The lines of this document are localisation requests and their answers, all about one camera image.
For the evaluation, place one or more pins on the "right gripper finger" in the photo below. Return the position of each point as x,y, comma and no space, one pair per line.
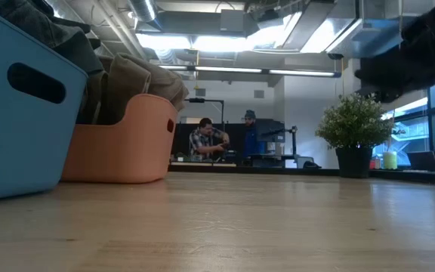
383,81

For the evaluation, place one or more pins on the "potted green plant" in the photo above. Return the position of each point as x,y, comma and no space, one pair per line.
353,121

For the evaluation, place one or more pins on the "light green cup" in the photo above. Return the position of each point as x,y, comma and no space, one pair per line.
389,160

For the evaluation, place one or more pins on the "red can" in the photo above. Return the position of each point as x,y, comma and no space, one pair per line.
374,164

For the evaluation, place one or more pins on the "dark laptop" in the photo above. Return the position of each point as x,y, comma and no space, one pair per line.
423,161

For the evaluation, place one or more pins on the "standing person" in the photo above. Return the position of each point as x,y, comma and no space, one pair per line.
252,140

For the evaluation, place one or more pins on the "long ceiling light strip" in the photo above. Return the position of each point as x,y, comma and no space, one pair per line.
240,70

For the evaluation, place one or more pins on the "gray ceiling box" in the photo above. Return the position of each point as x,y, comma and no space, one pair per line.
232,20

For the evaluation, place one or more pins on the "seated person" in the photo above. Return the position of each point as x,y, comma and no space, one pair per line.
202,141

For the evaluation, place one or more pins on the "bright ceiling light panel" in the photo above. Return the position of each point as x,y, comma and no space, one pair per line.
187,42

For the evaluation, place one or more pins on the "orange plastic bin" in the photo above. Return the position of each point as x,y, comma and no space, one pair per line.
127,151

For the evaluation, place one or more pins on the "blue plastic bin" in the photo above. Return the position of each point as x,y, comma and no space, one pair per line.
21,151

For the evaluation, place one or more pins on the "rectangular metal air duct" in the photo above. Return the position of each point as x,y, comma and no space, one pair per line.
353,30

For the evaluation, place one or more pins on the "black camera stand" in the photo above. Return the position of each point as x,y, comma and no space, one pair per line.
294,140

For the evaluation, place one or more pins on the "black aluminium table frame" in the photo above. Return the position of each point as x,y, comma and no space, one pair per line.
278,170

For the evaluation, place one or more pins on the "black gantry frame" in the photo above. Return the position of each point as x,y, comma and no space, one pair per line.
196,100

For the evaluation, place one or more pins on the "round silver air duct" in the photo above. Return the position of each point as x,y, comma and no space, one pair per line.
144,9

